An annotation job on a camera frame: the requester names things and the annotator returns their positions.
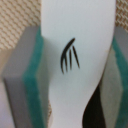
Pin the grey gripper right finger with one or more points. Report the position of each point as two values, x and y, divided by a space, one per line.
114 87

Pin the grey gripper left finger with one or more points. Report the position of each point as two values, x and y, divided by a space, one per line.
26 80

